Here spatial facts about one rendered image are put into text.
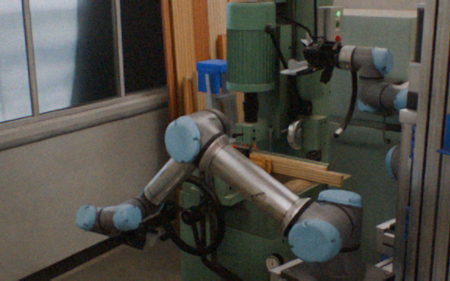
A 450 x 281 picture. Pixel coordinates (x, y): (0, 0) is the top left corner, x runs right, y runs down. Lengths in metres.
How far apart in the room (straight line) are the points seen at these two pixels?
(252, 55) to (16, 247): 1.73
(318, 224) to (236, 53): 0.90
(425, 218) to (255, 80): 0.84
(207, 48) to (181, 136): 2.48
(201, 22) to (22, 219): 1.62
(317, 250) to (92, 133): 2.24
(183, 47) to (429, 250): 2.45
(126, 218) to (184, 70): 2.08
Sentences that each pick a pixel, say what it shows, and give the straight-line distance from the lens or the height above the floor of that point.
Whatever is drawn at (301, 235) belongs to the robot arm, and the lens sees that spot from 1.53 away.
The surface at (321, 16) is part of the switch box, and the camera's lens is 2.44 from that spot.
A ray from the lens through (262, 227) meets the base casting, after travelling 2.22.
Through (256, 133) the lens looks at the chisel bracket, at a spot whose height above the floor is 1.03.
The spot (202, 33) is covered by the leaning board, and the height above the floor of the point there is 1.23.
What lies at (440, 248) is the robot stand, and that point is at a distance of 1.70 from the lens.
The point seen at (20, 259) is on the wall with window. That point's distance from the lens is 3.45.
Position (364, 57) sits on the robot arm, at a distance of 1.92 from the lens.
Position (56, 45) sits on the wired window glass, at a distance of 3.46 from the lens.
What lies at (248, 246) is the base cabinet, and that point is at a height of 0.66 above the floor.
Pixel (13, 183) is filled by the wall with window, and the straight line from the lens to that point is 3.30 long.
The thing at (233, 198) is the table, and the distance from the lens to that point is 2.16.
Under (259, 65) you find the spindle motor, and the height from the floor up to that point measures 1.29.
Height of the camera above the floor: 1.61
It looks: 16 degrees down
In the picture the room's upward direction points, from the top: straight up
